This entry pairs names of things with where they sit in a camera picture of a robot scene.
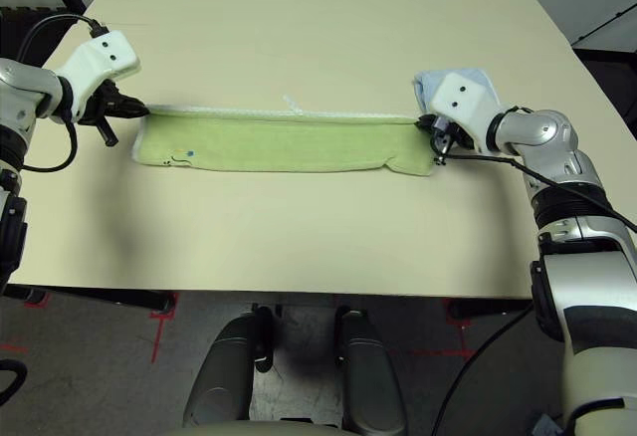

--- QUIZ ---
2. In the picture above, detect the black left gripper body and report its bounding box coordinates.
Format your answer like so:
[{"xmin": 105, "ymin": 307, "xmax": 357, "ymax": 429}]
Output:
[{"xmin": 79, "ymin": 82, "xmax": 124, "ymax": 147}]

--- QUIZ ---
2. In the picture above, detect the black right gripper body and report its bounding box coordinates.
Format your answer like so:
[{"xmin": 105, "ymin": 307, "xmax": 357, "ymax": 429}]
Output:
[{"xmin": 428, "ymin": 115, "xmax": 475, "ymax": 165}]

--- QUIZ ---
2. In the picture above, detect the green towel with white trim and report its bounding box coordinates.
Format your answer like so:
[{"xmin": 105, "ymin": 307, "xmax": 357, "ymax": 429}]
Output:
[{"xmin": 131, "ymin": 95, "xmax": 434, "ymax": 178}]

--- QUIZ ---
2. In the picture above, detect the folded light blue towel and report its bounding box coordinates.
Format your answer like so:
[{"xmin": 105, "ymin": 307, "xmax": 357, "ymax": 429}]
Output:
[{"xmin": 411, "ymin": 66, "xmax": 502, "ymax": 113}]

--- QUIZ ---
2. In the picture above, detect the black table foot bar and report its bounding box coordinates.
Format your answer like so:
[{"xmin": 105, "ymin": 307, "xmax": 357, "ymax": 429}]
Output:
[
  {"xmin": 49, "ymin": 286, "xmax": 176, "ymax": 314},
  {"xmin": 445, "ymin": 297, "xmax": 533, "ymax": 322},
  {"xmin": 0, "ymin": 284, "xmax": 47, "ymax": 307}
]

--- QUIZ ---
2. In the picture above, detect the dark grey right robot leg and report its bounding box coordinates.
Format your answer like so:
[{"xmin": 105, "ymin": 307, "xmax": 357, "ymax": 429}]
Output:
[{"xmin": 335, "ymin": 306, "xmax": 407, "ymax": 436}]

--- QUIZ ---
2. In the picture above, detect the small blue floor object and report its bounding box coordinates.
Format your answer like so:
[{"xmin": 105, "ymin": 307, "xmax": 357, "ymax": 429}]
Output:
[{"xmin": 531, "ymin": 413, "xmax": 566, "ymax": 436}]

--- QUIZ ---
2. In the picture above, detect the grey robot torso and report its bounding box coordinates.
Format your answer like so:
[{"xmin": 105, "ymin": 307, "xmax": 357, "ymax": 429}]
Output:
[{"xmin": 171, "ymin": 418, "xmax": 349, "ymax": 436}]

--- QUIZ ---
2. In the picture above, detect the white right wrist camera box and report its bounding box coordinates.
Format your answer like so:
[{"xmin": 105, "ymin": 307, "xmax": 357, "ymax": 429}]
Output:
[{"xmin": 428, "ymin": 71, "xmax": 502, "ymax": 154}]

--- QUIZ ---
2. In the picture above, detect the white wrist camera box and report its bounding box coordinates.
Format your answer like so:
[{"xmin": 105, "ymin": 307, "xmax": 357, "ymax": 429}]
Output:
[
  {"xmin": 428, "ymin": 71, "xmax": 502, "ymax": 154},
  {"xmin": 54, "ymin": 30, "xmax": 141, "ymax": 123}
]

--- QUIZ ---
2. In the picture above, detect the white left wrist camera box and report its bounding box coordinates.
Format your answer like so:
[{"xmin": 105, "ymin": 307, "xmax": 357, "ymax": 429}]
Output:
[{"xmin": 54, "ymin": 30, "xmax": 141, "ymax": 123}]

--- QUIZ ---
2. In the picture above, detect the black metal frame furniture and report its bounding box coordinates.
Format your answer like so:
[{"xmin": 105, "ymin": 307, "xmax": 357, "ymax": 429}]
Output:
[{"xmin": 569, "ymin": 2, "xmax": 637, "ymax": 123}]

